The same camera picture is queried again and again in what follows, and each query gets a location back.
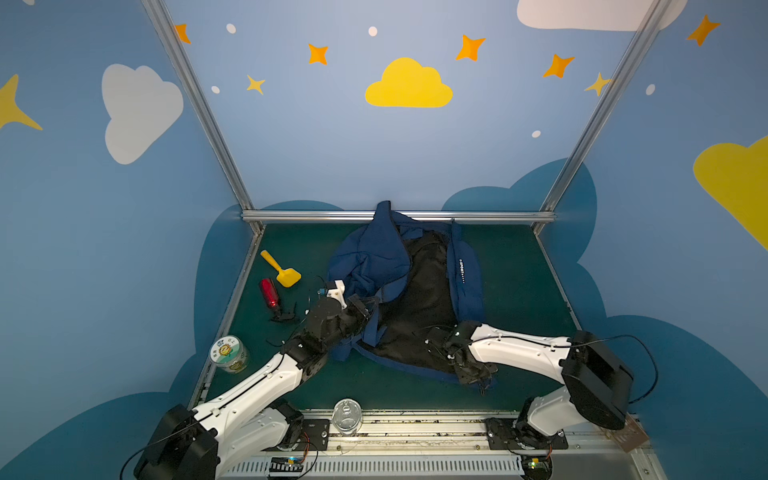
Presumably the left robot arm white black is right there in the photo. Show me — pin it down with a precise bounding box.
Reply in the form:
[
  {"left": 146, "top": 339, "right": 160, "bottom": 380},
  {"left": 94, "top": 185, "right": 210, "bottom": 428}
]
[{"left": 123, "top": 295, "right": 376, "bottom": 479}]

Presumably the yellow plastic scoop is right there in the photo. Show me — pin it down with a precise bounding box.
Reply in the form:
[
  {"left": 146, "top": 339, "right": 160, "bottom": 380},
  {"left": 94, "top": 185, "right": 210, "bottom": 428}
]
[{"left": 260, "top": 250, "right": 302, "bottom": 288}]

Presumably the clear glass jar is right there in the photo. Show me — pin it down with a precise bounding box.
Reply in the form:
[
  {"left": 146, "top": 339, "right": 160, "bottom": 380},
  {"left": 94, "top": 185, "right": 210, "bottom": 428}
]
[{"left": 331, "top": 398, "right": 363, "bottom": 436}]

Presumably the navy blue jacket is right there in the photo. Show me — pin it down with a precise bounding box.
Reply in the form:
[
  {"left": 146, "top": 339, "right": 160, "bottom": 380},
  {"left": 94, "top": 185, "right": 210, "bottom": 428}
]
[{"left": 327, "top": 201, "right": 485, "bottom": 384}]

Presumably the brown slotted spatula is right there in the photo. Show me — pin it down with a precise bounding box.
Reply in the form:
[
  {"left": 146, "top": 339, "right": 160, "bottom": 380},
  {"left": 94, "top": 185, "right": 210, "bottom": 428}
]
[{"left": 612, "top": 414, "right": 650, "bottom": 453}]

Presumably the right green circuit board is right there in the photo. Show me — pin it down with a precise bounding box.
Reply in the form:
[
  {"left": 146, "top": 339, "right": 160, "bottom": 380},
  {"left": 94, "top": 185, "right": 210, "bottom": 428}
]
[{"left": 520, "top": 456, "right": 553, "bottom": 480}]

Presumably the left green circuit board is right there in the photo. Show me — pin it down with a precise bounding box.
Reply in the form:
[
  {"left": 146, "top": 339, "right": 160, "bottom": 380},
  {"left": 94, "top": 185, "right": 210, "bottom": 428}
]
[{"left": 267, "top": 457, "right": 305, "bottom": 479}]

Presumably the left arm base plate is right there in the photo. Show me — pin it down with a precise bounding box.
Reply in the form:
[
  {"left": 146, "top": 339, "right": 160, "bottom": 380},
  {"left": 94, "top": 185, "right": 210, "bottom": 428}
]
[{"left": 269, "top": 418, "right": 330, "bottom": 452}]

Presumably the green circuit board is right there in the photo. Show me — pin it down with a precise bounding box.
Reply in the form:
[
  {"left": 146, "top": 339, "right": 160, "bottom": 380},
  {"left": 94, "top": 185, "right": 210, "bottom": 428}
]
[
  {"left": 267, "top": 457, "right": 305, "bottom": 479},
  {"left": 520, "top": 456, "right": 553, "bottom": 480}
]

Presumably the horizontal aluminium frame bar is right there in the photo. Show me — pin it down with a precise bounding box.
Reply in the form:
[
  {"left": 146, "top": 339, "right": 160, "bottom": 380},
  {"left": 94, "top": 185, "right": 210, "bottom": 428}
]
[{"left": 242, "top": 209, "right": 557, "bottom": 226}]

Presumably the left aluminium frame post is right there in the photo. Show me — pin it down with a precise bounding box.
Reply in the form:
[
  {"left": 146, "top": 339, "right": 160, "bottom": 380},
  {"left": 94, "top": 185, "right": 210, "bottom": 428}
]
[{"left": 141, "top": 0, "right": 254, "bottom": 213}]

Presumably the red bottle with black cap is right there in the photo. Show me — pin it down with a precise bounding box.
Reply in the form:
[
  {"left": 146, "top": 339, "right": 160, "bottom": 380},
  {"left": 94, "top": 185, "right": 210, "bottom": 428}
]
[{"left": 259, "top": 278, "right": 297, "bottom": 323}]

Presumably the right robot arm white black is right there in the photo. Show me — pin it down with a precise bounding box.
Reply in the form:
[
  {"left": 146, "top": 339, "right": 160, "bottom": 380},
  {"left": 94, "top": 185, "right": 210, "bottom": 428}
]
[{"left": 425, "top": 321, "right": 659, "bottom": 449}]

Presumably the aluminium frame post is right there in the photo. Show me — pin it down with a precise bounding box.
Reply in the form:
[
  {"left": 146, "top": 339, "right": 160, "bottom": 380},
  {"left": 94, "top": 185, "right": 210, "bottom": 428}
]
[
  {"left": 532, "top": 0, "right": 673, "bottom": 237},
  {"left": 141, "top": 0, "right": 254, "bottom": 213}
]

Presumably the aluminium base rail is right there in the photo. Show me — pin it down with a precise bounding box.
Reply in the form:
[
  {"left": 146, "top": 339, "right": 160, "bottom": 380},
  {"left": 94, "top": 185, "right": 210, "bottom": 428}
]
[{"left": 218, "top": 410, "right": 666, "bottom": 479}]

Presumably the right aluminium frame post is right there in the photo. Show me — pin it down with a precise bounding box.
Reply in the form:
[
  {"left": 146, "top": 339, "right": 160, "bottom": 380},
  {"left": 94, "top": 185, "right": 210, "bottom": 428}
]
[{"left": 532, "top": 0, "right": 673, "bottom": 237}]

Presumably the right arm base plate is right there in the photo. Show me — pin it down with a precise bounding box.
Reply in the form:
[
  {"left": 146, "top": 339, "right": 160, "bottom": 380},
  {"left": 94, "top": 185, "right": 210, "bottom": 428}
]
[{"left": 484, "top": 417, "right": 569, "bottom": 452}]

